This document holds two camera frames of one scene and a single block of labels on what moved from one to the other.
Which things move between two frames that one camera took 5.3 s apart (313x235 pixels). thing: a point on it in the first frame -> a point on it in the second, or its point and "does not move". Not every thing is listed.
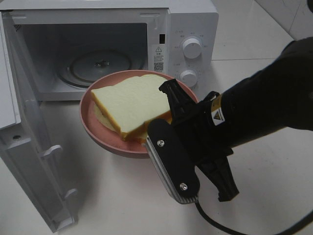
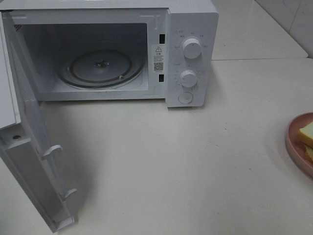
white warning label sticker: (159, 58) does not move
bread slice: (139, 133) -> (308, 151)
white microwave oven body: (63, 45) does not move
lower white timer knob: (189, 77) does not move
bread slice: (132, 103) -> (306, 133)
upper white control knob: (192, 48) does not move
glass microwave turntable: (81, 69) does not move
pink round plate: (107, 138) -> (304, 167)
